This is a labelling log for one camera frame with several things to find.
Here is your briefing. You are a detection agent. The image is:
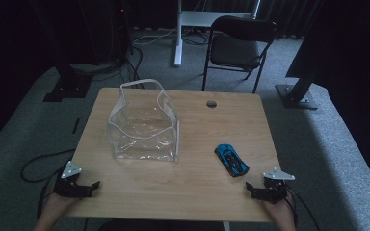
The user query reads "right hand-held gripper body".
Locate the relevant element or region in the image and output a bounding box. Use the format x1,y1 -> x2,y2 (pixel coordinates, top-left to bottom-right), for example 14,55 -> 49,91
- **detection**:
253,167 -> 296,205

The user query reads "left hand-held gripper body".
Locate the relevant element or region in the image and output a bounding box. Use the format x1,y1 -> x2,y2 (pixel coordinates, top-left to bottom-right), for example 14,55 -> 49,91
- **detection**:
53,160 -> 94,198

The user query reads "blue toy car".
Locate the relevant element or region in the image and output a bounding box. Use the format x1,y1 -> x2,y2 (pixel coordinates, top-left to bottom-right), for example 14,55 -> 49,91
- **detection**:
214,142 -> 251,178

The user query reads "clear plastic bag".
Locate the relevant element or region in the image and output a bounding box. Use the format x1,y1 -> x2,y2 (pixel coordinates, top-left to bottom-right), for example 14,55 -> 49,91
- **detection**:
107,78 -> 181,164

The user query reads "person's left hand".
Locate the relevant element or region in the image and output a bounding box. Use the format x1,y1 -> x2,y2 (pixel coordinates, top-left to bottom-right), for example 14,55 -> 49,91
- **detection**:
40,192 -> 80,223

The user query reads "person's right hand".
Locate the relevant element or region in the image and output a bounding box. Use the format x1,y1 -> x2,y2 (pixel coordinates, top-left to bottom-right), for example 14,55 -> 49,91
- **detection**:
262,195 -> 297,227

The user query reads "small black strip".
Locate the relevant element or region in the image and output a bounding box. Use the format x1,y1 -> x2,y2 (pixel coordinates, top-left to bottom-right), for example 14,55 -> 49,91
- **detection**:
71,117 -> 81,135

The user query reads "black folding chair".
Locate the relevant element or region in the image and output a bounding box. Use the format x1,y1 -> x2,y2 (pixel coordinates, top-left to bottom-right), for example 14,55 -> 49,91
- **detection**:
201,14 -> 278,94

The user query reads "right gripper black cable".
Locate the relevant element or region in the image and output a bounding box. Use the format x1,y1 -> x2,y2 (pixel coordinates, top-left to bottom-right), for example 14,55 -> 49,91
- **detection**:
285,186 -> 322,231

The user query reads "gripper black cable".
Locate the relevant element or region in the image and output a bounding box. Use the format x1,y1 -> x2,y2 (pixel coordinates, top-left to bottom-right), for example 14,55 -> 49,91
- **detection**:
285,186 -> 322,231
20,148 -> 77,222

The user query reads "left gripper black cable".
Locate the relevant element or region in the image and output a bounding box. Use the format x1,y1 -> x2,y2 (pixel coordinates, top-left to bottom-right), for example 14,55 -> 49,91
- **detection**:
20,148 -> 77,222

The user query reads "black stand with base plate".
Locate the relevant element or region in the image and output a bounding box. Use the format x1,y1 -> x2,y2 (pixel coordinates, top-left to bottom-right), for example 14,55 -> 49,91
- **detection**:
275,0 -> 327,111
28,0 -> 94,103

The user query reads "bundle of black floor cables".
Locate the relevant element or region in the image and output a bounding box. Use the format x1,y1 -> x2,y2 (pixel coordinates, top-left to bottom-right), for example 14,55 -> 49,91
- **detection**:
90,44 -> 145,90

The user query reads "white floor cable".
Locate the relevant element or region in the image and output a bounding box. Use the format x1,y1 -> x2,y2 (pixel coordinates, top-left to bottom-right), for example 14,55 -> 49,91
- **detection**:
132,27 -> 178,46

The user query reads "white desk frame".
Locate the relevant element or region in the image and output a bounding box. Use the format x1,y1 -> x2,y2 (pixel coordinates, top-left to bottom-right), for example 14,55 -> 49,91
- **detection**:
172,0 -> 262,68

